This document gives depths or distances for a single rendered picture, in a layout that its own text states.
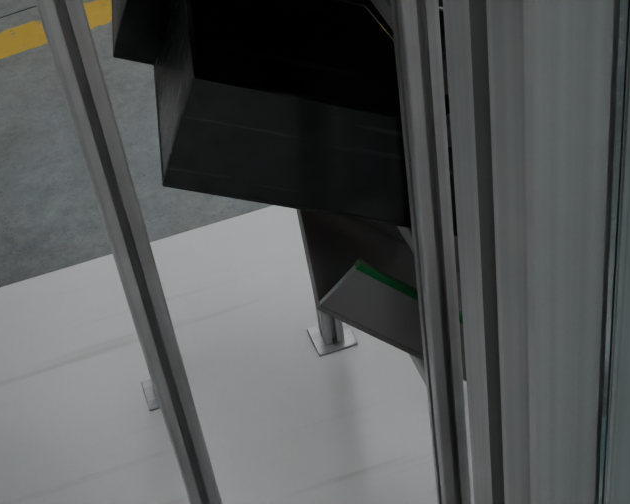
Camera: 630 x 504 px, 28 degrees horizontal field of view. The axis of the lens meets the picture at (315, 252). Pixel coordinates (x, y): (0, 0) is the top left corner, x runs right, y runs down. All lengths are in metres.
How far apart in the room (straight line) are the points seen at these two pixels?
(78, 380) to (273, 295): 0.21
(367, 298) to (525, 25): 0.64
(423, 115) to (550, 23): 0.51
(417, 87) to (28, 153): 2.50
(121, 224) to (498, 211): 0.49
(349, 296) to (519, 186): 0.62
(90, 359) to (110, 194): 0.64
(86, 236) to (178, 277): 1.49
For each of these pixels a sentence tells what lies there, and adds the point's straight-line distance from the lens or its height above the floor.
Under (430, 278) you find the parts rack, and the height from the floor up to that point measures 1.23.
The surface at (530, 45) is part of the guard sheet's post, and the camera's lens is 0.16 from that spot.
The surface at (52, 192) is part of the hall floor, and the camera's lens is 2.97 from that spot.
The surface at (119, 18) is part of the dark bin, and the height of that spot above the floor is 1.32.
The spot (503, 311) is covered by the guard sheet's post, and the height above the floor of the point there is 1.59.
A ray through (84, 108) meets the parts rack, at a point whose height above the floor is 1.40.
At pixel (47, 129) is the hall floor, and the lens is 3.19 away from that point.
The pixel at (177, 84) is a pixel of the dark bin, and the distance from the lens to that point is 0.72.
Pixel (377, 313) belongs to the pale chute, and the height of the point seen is 1.17.
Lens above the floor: 1.73
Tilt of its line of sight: 41 degrees down
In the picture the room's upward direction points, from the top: 9 degrees counter-clockwise
